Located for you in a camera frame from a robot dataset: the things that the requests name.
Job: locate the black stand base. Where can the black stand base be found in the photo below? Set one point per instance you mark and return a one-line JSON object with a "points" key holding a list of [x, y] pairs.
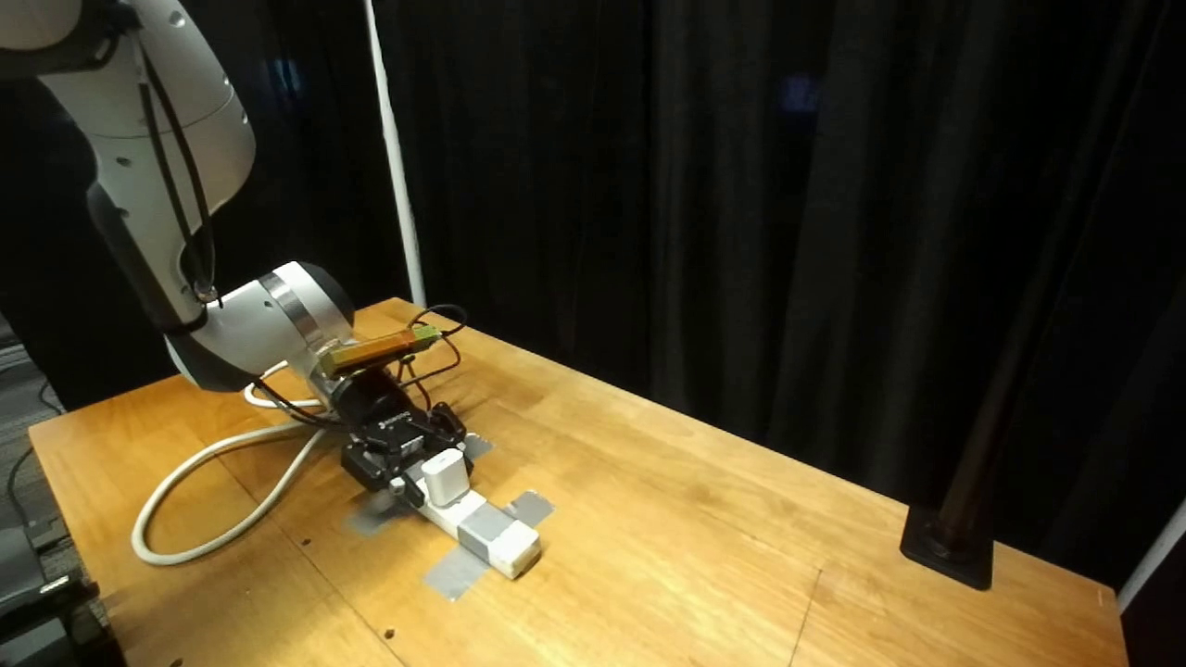
{"points": [[948, 549]]}

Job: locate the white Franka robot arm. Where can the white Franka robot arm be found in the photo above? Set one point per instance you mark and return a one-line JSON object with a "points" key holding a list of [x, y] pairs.
{"points": [[159, 125]]}

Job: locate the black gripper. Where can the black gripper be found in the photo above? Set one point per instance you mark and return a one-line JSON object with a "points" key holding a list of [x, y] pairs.
{"points": [[391, 431]]}

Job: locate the grey white block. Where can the grey white block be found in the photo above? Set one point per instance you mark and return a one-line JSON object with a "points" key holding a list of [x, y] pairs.
{"points": [[486, 526]]}

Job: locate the white metal pole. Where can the white metal pole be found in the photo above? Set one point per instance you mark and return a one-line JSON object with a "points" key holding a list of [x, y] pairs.
{"points": [[394, 161], [1153, 556]]}

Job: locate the white charger head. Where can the white charger head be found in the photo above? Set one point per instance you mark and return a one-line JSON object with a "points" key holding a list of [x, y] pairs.
{"points": [[446, 476]]}

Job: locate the black curtain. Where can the black curtain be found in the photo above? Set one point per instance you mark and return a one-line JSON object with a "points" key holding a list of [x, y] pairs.
{"points": [[741, 188]]}

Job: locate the white power strip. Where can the white power strip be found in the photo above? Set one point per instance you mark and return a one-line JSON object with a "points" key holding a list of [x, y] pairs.
{"points": [[520, 556]]}

